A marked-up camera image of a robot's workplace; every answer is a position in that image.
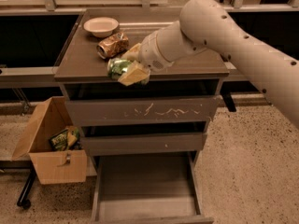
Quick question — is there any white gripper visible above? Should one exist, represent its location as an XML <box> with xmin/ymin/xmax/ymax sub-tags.
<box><xmin>118</xmin><ymin>32</ymin><xmax>173</xmax><ymax>86</ymax></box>

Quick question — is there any crushed green can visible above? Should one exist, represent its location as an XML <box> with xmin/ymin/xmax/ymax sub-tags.
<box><xmin>107</xmin><ymin>57</ymin><xmax>150</xmax><ymax>86</ymax></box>

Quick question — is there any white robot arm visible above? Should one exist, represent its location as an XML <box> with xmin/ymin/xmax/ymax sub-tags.
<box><xmin>123</xmin><ymin>0</ymin><xmax>299</xmax><ymax>127</ymax></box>

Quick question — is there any crushed orange can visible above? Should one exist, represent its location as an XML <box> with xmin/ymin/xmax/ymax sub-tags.
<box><xmin>96</xmin><ymin>32</ymin><xmax>129</xmax><ymax>59</ymax></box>

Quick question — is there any top drawer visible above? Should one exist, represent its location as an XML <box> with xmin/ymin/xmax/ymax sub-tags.
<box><xmin>65</xmin><ymin>79</ymin><xmax>219</xmax><ymax>126</ymax></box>

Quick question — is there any grey drawer cabinet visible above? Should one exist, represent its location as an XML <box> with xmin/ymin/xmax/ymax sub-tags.
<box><xmin>55</xmin><ymin>7</ymin><xmax>228</xmax><ymax>224</ymax></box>

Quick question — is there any middle drawer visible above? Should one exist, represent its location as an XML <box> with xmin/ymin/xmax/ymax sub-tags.
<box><xmin>82</xmin><ymin>121</ymin><xmax>206</xmax><ymax>156</ymax></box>

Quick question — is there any open bottom drawer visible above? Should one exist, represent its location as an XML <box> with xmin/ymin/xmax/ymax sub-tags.
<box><xmin>91</xmin><ymin>152</ymin><xmax>214</xmax><ymax>224</ymax></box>

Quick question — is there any white bowl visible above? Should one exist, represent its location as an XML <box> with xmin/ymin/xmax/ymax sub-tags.
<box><xmin>83</xmin><ymin>17</ymin><xmax>119</xmax><ymax>38</ymax></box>

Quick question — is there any green snack bag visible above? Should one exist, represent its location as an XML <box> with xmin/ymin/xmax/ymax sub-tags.
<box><xmin>49</xmin><ymin>126</ymin><xmax>81</xmax><ymax>151</ymax></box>

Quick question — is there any cardboard box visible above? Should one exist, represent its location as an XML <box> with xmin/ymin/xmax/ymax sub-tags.
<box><xmin>11</xmin><ymin>96</ymin><xmax>87</xmax><ymax>185</ymax></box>

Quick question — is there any black wheeled table leg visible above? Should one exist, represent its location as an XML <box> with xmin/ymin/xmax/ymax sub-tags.
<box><xmin>17</xmin><ymin>169</ymin><xmax>36</xmax><ymax>210</ymax></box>

